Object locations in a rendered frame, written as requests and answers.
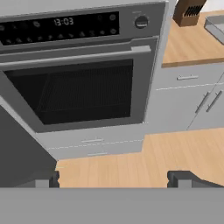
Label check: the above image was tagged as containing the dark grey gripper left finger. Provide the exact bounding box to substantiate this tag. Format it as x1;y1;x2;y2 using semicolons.
17;170;61;189

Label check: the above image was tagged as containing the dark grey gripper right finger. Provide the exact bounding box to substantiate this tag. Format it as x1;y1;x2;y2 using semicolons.
166;170;224;189

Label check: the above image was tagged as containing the grey counter drawer front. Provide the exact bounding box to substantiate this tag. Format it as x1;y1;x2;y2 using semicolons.
155;62;224;91

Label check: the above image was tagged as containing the dark grey flat panel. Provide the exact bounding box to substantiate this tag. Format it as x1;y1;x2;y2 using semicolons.
0;104;59;189

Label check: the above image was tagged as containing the grey drawer front under oven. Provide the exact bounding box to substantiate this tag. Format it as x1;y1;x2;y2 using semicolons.
46;139;145;161
34;123;147;151

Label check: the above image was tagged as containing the grey cupboard door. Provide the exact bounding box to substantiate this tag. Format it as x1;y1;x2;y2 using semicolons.
144;83;217;136
187;73;224;131

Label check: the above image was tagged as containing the oven door with dark window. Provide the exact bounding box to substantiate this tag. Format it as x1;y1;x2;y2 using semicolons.
0;36;160;134

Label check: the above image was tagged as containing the grey steel sink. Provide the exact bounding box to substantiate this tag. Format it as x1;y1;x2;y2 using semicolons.
203;14;224;46

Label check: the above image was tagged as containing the round grey oven knob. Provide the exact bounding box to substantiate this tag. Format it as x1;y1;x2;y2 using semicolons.
134;14;150;30

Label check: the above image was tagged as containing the brown wooden knife block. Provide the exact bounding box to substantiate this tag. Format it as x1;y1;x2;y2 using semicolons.
171;0;207;28

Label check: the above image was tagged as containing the grey built-in oven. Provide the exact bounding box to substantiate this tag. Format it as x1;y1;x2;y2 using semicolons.
0;0;170;134

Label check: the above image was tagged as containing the grey drawer handle under oven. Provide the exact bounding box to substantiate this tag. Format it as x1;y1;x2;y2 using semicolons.
80;137;105;144
87;150;109;157

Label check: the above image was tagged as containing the silver cupboard door handle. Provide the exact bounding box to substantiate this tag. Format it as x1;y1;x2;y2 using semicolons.
206;90;223;113
194;91;212;115

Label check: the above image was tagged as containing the silver counter drawer handle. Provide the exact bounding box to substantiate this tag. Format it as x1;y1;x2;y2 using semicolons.
176;74;200;81

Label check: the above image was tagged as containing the grey oven door handle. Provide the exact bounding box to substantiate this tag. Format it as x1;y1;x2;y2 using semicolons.
0;45;152;72

